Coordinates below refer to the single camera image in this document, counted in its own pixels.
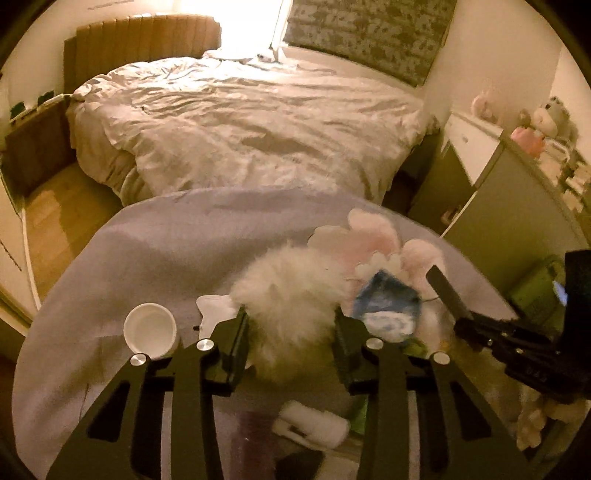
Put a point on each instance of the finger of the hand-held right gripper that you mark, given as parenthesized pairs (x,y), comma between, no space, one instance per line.
(445,290)

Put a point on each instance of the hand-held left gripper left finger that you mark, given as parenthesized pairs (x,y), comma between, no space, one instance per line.
(235,350)

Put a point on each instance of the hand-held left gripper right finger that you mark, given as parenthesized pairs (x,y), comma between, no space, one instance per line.
(346,355)

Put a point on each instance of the white tissue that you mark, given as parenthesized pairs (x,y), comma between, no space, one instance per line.
(214,314)

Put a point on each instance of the blue plastic packet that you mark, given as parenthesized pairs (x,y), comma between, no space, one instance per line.
(388,304)

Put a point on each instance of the white fluffy ball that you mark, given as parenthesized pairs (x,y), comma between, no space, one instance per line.
(286,300)

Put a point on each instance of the white paper cup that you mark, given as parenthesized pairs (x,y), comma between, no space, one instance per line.
(150,330)

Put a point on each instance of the green floor appliance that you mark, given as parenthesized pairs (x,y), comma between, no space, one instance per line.
(535,290)

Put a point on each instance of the white cabinet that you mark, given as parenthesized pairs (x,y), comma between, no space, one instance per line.
(508,203)

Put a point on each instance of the pink plush toy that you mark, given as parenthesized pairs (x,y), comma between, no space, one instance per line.
(528,141)

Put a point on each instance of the pink desk fan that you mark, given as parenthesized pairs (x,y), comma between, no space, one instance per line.
(484,106)

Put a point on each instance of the grey white plush toy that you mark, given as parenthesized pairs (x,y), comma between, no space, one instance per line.
(551,117)

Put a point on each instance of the bed with white duvet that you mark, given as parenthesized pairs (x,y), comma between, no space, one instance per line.
(240,124)

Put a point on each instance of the patterned window blind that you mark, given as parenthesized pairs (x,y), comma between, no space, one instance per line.
(369,37)

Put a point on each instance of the wooden nightstand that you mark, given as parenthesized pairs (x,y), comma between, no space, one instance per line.
(37,147)

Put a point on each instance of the small dark nightstand item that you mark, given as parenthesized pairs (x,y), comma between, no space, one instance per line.
(18,108)
(45,98)

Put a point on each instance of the brown padded headboard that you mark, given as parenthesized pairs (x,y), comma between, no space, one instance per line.
(138,41)

